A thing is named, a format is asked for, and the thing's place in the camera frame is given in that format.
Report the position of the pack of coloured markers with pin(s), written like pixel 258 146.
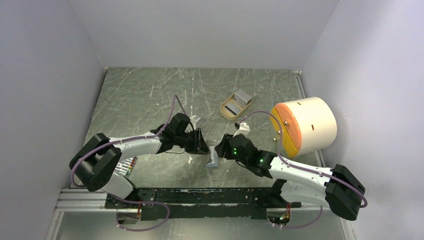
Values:
pixel 125 166

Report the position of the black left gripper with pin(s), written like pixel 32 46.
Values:
pixel 199 144

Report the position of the stack of credit cards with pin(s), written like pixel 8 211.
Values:
pixel 242 97

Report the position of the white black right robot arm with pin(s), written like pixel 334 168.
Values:
pixel 335 188

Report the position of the grey card holder wallet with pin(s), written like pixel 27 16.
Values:
pixel 213 158

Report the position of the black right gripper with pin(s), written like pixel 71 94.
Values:
pixel 223 148

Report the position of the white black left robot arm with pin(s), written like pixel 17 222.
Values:
pixel 94 165

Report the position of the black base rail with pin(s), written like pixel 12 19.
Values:
pixel 190 203

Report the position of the cream cylinder orange lid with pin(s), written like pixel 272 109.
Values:
pixel 305 125

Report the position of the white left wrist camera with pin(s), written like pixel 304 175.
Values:
pixel 194 119

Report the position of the aluminium frame rail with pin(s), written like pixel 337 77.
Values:
pixel 81 215

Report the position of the loose card in tray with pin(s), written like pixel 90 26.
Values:
pixel 232 108

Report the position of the beige oval tray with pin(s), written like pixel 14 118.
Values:
pixel 226 114

